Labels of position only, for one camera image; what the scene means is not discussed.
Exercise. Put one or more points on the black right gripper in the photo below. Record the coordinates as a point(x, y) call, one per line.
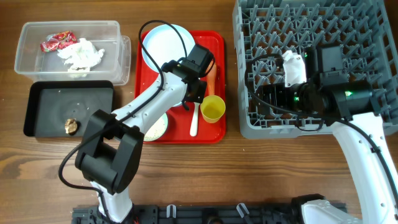
point(259, 96)

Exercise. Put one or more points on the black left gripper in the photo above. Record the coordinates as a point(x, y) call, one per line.
point(200, 95)

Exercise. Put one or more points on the white tissue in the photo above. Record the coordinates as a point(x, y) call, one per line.
point(82, 56)

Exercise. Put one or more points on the brown food scrap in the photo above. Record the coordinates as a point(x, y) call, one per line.
point(71, 126)

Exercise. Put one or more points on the red snack wrapper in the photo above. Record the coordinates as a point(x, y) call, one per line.
point(58, 41)

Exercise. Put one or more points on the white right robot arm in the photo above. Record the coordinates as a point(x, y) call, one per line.
point(316, 85)

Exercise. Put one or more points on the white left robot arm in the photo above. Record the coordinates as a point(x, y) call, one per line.
point(110, 151)

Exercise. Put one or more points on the grey dishwasher rack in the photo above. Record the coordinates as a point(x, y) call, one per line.
point(264, 28)

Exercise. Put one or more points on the orange carrot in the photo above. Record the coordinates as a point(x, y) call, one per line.
point(211, 76)

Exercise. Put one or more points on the small light blue bowl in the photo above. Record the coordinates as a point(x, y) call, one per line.
point(178, 104)

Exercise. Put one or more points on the yellow plastic cup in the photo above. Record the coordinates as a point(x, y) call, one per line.
point(212, 108)

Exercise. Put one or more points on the red serving tray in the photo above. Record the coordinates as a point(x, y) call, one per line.
point(179, 119)

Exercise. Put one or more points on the white plastic spoon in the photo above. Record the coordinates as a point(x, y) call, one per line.
point(194, 123)

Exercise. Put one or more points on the large light blue plate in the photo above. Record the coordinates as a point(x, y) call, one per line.
point(163, 44)

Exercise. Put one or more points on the white rice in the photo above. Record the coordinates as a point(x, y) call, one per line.
point(157, 129)

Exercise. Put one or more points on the green bowl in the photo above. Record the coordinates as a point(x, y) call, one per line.
point(160, 129)

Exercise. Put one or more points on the clear plastic bin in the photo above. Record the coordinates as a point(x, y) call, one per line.
point(37, 65)

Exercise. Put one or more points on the black tray bin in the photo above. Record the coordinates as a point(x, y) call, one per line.
point(52, 103)

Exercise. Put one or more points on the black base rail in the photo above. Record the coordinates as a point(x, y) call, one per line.
point(268, 213)

